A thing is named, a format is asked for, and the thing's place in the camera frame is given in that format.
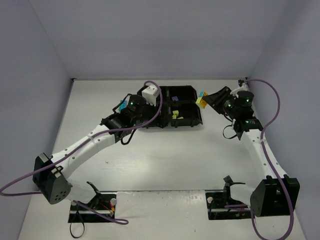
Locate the turquoise lego block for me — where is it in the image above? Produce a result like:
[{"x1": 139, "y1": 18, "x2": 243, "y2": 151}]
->
[{"x1": 118, "y1": 100, "x2": 127, "y2": 112}]

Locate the yellow orange lego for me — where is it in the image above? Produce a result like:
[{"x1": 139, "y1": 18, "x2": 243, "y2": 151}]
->
[{"x1": 195, "y1": 91, "x2": 208, "y2": 109}]

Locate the light green square lego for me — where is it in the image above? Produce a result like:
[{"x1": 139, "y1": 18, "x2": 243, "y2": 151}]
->
[{"x1": 172, "y1": 110, "x2": 179, "y2": 120}]

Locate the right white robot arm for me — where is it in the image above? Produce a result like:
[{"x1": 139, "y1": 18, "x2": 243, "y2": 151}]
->
[{"x1": 202, "y1": 86, "x2": 300, "y2": 217}]

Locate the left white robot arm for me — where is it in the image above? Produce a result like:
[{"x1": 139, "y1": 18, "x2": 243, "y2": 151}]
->
[{"x1": 32, "y1": 93, "x2": 161, "y2": 205}]

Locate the black four-compartment bin tray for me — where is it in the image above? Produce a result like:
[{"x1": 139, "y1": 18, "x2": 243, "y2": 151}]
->
[{"x1": 145, "y1": 85, "x2": 203, "y2": 129}]

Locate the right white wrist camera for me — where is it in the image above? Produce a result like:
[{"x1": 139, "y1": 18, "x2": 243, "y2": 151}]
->
[{"x1": 230, "y1": 79, "x2": 249, "y2": 96}]

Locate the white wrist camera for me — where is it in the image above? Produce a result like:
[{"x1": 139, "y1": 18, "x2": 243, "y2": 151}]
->
[
  {"x1": 230, "y1": 79, "x2": 249, "y2": 96},
  {"x1": 141, "y1": 84, "x2": 160, "y2": 106}
]

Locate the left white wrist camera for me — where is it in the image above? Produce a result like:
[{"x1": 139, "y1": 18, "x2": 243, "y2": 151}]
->
[{"x1": 141, "y1": 84, "x2": 160, "y2": 106}]

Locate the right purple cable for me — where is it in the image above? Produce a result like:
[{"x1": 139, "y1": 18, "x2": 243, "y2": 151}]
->
[{"x1": 224, "y1": 78, "x2": 295, "y2": 240}]

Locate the purple cable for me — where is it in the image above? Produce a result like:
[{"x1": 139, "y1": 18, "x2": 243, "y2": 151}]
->
[
  {"x1": 0, "y1": 80, "x2": 165, "y2": 225},
  {"x1": 224, "y1": 78, "x2": 295, "y2": 240}
]

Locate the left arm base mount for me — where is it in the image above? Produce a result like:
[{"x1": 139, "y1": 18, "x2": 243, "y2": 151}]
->
[{"x1": 68, "y1": 192, "x2": 117, "y2": 223}]

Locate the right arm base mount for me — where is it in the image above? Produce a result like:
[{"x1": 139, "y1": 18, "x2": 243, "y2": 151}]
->
[{"x1": 205, "y1": 190, "x2": 251, "y2": 221}]

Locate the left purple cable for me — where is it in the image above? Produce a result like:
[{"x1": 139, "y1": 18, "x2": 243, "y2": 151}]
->
[{"x1": 0, "y1": 80, "x2": 165, "y2": 225}]

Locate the black loop cable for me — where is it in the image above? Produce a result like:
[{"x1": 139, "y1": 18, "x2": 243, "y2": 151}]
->
[{"x1": 69, "y1": 211, "x2": 86, "y2": 239}]

